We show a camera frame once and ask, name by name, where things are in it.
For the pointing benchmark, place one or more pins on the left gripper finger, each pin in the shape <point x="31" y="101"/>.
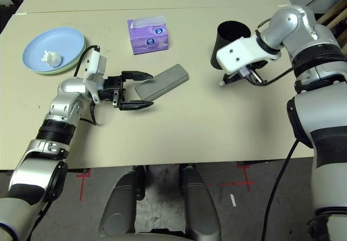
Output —
<point x="135" y="106"/>
<point x="137" y="76"/>

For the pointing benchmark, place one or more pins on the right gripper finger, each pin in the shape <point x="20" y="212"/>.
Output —
<point x="233" y="78"/>

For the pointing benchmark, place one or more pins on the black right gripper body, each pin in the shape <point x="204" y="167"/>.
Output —
<point x="257" y="74"/>

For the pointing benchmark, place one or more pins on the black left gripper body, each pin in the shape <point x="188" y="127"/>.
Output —
<point x="114" y="89"/>

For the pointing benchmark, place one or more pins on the grey glasses case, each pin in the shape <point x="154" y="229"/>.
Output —
<point x="165" y="82"/>

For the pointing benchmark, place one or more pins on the white tissue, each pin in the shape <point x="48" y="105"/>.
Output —
<point x="51" y="57"/>

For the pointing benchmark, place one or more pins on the blue plastic plate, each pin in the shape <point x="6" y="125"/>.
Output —
<point x="54" y="43"/>

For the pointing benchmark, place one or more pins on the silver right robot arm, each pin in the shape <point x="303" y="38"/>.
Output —
<point x="311" y="48"/>

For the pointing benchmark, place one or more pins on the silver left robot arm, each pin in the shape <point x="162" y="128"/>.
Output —
<point x="65" y="97"/>

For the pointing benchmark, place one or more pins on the purple tissue box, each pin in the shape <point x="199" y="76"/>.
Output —
<point x="149" y="40"/>

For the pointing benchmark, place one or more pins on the black plastic cup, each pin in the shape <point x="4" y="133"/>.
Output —
<point x="225" y="34"/>

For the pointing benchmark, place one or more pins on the green plastic plate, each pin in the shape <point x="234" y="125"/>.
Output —
<point x="67" y="68"/>

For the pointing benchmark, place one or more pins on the white tape strip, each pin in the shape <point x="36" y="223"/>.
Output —
<point x="21" y="13"/>
<point x="285" y="5"/>

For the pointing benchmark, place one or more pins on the grey left robot leg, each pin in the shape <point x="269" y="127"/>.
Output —
<point x="119" y="205"/>

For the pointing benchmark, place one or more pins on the grey robot leg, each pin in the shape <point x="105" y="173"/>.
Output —
<point x="119" y="205"/>
<point x="198" y="205"/>

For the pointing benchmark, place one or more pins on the grey right robot leg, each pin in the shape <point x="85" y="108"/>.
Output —
<point x="198" y="205"/>

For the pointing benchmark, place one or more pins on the black foam floor mats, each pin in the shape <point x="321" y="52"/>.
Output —
<point x="6" y="15"/>

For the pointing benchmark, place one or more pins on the grey robot pelvis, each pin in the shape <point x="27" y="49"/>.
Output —
<point x="141" y="237"/>

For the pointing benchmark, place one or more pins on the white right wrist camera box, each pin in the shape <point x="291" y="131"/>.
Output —
<point x="241" y="53"/>

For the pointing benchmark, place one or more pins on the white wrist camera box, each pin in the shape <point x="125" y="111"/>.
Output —
<point x="95" y="70"/>
<point x="241" y="53"/>

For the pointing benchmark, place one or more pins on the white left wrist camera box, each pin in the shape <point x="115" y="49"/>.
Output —
<point x="95" y="70"/>

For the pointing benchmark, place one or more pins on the wooden furniture frame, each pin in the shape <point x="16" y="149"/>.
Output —
<point x="336" y="15"/>

